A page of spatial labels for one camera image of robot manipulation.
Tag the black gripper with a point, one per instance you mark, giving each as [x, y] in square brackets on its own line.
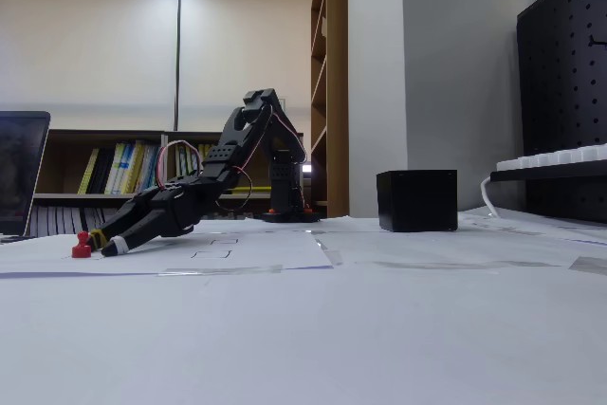
[153, 221]

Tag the red ball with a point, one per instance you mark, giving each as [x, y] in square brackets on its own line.
[80, 251]

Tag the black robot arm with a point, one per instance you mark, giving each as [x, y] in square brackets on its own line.
[284, 163]

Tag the black plastic bin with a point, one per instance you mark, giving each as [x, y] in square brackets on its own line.
[417, 201]

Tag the yellow thin book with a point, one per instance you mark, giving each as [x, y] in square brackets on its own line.
[88, 171]

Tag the clear tape strip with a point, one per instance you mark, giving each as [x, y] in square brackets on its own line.
[332, 253]
[218, 270]
[455, 264]

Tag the low wooden bookshelf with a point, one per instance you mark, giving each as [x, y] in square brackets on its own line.
[199, 137]
[61, 139]

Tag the paper sheet with drawn squares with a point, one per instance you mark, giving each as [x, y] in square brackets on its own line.
[256, 253]

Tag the black laptop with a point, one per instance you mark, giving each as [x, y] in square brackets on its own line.
[21, 172]

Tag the tall wooden bookshelf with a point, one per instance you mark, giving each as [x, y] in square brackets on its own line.
[336, 92]

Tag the white power strip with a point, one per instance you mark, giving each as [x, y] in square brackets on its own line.
[559, 156]

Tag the black pegboard panel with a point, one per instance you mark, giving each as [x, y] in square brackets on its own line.
[564, 82]

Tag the dark vertical wall conduit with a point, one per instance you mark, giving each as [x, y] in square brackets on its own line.
[178, 54]

